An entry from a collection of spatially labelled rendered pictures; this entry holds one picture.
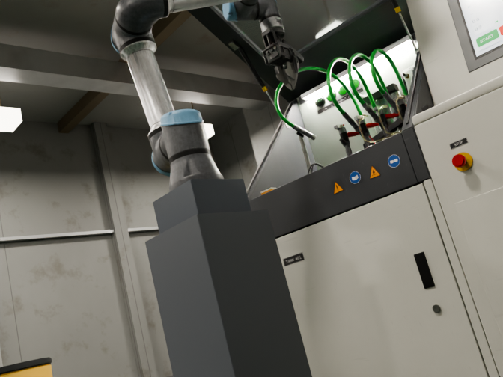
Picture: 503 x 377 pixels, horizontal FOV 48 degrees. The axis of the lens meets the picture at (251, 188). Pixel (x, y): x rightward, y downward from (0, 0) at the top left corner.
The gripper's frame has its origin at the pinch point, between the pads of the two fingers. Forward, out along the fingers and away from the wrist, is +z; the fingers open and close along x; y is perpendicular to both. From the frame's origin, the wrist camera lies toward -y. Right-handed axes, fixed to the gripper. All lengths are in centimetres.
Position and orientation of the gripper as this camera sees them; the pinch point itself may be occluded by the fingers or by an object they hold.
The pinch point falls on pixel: (293, 86)
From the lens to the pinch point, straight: 196.5
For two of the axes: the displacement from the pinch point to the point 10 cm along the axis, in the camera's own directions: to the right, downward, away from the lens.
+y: -6.4, -0.3, -7.7
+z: 2.5, 9.4, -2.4
